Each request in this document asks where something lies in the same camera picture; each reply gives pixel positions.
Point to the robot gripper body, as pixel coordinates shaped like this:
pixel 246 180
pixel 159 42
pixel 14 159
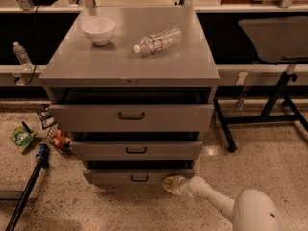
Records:
pixel 186 187

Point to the grey bottom drawer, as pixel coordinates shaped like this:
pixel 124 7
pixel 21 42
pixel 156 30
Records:
pixel 136 172

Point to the grey drawer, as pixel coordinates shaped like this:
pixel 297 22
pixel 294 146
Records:
pixel 132 118
pixel 136 150
pixel 136 172

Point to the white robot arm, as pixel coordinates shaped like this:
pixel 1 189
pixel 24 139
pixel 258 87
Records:
pixel 252 210

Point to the grey middle drawer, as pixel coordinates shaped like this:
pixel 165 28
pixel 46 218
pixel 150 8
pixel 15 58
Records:
pixel 136 150

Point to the grey metal drawer cabinet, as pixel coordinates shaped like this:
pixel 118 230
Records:
pixel 83 73

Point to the grey top drawer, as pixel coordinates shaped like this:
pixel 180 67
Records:
pixel 132 118

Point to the orange snack bag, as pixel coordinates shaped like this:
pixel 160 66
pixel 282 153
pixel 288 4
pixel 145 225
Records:
pixel 61 139

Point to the blue soda can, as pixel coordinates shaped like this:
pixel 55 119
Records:
pixel 43 152

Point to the black pole left floor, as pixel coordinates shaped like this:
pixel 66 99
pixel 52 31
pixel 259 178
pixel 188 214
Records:
pixel 41 163

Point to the clear plastic bottle lying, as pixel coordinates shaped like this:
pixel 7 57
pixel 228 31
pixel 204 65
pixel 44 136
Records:
pixel 157 42

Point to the black white snack packet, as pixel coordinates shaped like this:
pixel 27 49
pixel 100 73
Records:
pixel 46 119

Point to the green snack bag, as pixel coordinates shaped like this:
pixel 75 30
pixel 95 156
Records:
pixel 22 138

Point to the white ceramic bowl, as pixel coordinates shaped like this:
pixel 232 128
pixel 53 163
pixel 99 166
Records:
pixel 99 30

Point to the small water bottle standing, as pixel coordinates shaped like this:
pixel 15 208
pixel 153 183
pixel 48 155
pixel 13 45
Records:
pixel 23 57

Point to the white wall outlet plate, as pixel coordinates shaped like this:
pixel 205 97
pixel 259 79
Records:
pixel 241 78

